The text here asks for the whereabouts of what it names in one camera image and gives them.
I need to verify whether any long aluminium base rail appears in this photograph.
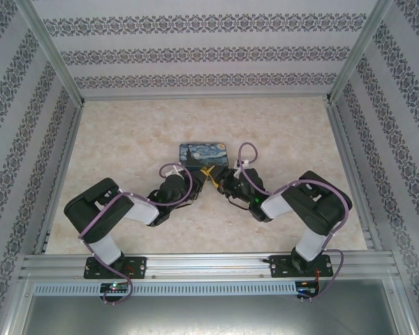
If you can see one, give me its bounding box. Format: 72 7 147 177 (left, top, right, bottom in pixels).
19 253 396 281

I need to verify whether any controller circuit board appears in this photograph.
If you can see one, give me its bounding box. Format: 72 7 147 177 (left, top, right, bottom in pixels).
100 282 131 295
297 281 319 296

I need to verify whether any grey sheet metal tray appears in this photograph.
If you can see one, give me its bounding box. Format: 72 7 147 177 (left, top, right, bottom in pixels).
5 293 418 335

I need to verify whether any aluminium frame post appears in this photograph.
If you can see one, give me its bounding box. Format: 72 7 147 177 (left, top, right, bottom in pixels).
325 0 395 104
20 0 87 106

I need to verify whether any right controller circuit board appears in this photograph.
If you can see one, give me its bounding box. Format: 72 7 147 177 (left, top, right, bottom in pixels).
297 281 319 296

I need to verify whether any starry night print tin box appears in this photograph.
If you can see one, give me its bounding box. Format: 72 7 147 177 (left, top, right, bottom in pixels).
178 141 233 169

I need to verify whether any aluminium side rail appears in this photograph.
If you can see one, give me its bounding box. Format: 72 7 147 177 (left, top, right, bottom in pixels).
325 100 383 251
36 103 87 258

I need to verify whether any slotted grey cable duct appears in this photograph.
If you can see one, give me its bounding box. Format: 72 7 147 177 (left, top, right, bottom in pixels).
32 281 298 296

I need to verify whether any left controller circuit board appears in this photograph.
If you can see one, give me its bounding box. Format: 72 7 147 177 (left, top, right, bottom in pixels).
100 282 131 295

